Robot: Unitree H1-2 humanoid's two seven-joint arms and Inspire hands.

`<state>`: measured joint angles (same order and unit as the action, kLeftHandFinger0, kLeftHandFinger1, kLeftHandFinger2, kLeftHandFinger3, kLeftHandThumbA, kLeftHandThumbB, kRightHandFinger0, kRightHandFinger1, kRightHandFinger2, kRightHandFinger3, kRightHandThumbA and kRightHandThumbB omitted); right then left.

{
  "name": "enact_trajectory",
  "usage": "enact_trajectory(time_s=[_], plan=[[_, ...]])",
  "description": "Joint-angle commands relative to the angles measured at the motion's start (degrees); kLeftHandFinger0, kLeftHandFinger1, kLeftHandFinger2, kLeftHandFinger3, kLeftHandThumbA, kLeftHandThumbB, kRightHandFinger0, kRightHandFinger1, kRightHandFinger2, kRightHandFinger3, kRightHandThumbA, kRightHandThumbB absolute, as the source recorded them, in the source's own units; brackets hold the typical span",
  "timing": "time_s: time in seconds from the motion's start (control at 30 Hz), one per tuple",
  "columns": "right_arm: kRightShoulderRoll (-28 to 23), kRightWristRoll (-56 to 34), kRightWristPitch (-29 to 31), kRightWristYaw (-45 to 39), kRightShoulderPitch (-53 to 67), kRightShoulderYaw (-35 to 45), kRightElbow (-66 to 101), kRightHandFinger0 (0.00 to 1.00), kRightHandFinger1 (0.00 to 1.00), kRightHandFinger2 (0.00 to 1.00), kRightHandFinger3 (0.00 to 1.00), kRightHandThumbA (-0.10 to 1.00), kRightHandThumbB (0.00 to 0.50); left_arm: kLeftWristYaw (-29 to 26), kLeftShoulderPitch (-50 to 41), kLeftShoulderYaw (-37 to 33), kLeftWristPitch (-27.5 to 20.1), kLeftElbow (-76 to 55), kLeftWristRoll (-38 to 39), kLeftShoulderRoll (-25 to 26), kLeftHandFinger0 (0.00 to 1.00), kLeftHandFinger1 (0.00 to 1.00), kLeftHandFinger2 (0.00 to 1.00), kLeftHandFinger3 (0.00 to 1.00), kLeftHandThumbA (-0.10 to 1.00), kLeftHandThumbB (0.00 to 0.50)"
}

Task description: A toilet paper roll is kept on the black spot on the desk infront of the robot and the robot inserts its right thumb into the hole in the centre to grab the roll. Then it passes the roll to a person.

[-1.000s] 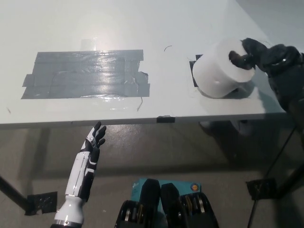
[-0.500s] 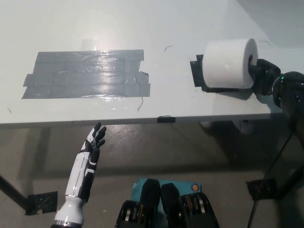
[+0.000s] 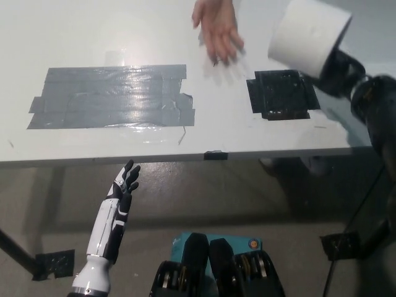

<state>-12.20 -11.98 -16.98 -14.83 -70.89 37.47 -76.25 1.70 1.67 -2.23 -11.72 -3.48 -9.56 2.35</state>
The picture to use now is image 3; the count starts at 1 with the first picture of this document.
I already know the black tape square patch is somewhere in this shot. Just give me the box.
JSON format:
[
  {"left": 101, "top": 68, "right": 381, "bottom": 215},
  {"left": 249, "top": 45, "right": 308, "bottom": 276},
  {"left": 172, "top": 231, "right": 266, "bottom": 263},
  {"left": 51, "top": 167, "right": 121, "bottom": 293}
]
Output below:
[{"left": 246, "top": 69, "right": 321, "bottom": 121}]

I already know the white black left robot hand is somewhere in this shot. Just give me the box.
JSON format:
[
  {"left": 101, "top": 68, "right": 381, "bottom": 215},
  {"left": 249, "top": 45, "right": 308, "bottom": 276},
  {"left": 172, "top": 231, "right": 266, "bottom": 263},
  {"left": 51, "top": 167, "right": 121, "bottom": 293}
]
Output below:
[{"left": 86, "top": 159, "right": 141, "bottom": 267}]

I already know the bare person hand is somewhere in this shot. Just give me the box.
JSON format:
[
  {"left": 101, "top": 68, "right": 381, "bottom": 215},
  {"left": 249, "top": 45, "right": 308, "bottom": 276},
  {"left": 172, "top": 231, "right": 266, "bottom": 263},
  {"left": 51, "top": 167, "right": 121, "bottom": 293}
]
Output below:
[{"left": 191, "top": 0, "right": 245, "bottom": 64}]

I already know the grey duct tape patch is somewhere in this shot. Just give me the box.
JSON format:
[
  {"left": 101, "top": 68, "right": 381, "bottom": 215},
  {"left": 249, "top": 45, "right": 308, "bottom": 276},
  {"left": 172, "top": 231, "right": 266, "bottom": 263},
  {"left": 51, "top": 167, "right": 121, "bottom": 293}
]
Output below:
[{"left": 27, "top": 64, "right": 196, "bottom": 130}]

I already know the black metal table leg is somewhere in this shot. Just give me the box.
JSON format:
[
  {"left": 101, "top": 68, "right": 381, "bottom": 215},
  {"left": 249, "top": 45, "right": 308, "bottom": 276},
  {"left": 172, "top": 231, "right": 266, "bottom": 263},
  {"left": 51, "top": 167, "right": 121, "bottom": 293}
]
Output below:
[
  {"left": 0, "top": 228, "right": 40, "bottom": 275},
  {"left": 358, "top": 216, "right": 391, "bottom": 259}
]

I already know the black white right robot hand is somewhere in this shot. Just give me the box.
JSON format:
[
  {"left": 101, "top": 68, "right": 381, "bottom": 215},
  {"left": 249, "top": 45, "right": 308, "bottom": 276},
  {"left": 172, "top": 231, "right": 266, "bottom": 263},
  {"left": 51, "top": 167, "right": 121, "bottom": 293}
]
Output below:
[{"left": 317, "top": 49, "right": 366, "bottom": 98}]

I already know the thin black cable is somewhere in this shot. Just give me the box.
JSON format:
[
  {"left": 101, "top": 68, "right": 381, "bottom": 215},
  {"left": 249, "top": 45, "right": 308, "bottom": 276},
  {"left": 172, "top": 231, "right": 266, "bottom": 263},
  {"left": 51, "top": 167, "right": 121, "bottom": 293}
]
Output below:
[{"left": 322, "top": 165, "right": 386, "bottom": 297}]

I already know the white toilet paper roll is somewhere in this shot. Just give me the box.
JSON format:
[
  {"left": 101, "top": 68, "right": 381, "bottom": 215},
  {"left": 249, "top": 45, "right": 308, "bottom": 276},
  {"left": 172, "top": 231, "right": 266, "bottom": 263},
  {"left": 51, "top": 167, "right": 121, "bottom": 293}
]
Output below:
[{"left": 267, "top": 0, "right": 353, "bottom": 78}]

